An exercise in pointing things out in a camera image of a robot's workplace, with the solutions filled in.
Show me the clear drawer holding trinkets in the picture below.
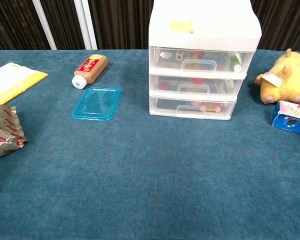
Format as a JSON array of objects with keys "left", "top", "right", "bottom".
[{"left": 149, "top": 46, "right": 255, "bottom": 74}]

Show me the clear drawer holding pink toy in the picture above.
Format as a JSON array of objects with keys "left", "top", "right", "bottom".
[{"left": 149, "top": 96, "right": 237, "bottom": 119}]

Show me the clear drawer holding red pompoms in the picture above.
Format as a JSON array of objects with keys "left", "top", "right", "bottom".
[{"left": 149, "top": 74, "right": 246, "bottom": 97}]

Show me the white plastic drawer unit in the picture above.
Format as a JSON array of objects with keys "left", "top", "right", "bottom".
[{"left": 148, "top": 0, "right": 263, "bottom": 120}]

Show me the blue clear container lid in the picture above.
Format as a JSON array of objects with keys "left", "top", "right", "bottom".
[{"left": 72, "top": 86, "right": 123, "bottom": 122}]

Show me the blue velvet tablecloth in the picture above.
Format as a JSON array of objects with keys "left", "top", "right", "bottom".
[{"left": 0, "top": 48, "right": 300, "bottom": 240}]

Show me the pink orange small toy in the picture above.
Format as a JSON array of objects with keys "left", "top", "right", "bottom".
[{"left": 191, "top": 100, "right": 224, "bottom": 113}]

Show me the brown sauce bottle red label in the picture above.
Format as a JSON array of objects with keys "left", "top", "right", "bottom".
[{"left": 71, "top": 54, "right": 109, "bottom": 90}]

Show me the dark pleated curtain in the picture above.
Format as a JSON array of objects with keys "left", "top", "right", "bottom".
[{"left": 0, "top": 0, "right": 300, "bottom": 52}]

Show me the yellow sticky note pad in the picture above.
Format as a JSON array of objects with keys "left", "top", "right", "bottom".
[{"left": 169, "top": 17, "right": 194, "bottom": 34}]

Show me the green lip balm tube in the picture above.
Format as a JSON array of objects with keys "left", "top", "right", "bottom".
[{"left": 229, "top": 52, "right": 243, "bottom": 74}]

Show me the white yellow paper packet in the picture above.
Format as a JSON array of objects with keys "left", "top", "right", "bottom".
[{"left": 0, "top": 61, "right": 49, "bottom": 109}]

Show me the blue pink cookie box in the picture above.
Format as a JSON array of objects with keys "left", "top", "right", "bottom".
[{"left": 271, "top": 100, "right": 300, "bottom": 137}]

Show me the yellow plush toy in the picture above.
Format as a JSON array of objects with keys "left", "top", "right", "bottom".
[{"left": 254, "top": 48, "right": 300, "bottom": 105}]

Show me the gold foil snack bag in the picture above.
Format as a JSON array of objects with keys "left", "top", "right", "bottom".
[{"left": 0, "top": 104, "right": 28, "bottom": 161}]

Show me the white frame post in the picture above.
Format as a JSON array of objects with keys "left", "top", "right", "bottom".
[
  {"left": 31, "top": 0, "right": 58, "bottom": 50},
  {"left": 73, "top": 0, "right": 98, "bottom": 50}
]

